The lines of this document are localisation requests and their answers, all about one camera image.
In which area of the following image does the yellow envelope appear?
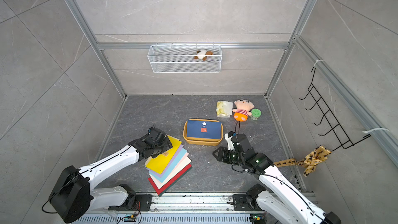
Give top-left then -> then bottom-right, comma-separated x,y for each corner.
145,136 -> 181,174

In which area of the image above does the yellow plastic storage box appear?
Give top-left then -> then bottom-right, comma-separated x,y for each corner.
183,119 -> 223,146

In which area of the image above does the white wire mesh basket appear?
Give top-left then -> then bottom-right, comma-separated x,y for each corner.
147,44 -> 222,73

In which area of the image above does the green round lid container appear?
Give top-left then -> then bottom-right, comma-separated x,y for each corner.
250,108 -> 262,121

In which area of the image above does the yellow black patterned cloth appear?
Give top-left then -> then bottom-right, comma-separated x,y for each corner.
274,146 -> 332,177

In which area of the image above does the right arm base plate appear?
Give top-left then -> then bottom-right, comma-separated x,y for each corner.
232,194 -> 258,212

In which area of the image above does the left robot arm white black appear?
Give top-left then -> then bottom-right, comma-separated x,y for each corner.
47,127 -> 175,224

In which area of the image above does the left green circuit board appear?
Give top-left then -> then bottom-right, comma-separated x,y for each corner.
123,216 -> 137,223

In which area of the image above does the black wire hook rack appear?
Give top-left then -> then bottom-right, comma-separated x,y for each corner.
299,67 -> 371,152

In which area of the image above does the green circuit board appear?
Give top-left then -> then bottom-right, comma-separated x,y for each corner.
123,216 -> 137,223
249,214 -> 267,224

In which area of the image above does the purple envelope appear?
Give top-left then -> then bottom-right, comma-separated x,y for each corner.
149,148 -> 187,181

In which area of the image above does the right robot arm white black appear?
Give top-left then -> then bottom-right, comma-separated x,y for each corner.
213,131 -> 342,224

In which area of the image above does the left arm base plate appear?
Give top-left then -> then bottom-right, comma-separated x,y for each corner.
108,194 -> 152,212

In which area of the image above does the light blue envelope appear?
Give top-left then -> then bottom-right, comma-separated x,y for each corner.
150,152 -> 191,186

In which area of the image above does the blue envelope red sticker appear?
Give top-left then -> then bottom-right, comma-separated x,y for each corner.
186,119 -> 222,140

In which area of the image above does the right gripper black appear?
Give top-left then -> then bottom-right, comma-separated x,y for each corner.
211,146 -> 244,164

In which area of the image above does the small brown white plush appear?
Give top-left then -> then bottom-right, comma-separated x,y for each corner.
194,50 -> 213,61

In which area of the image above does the plush doll orange pink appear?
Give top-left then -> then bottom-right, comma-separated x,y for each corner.
232,99 -> 255,122

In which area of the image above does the dark green envelope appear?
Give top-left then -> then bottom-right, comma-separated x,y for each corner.
158,167 -> 192,196

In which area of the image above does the right green circuit board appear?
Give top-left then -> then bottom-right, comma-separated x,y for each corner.
249,214 -> 267,224

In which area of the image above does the pink envelope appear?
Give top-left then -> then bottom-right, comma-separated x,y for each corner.
149,153 -> 191,186

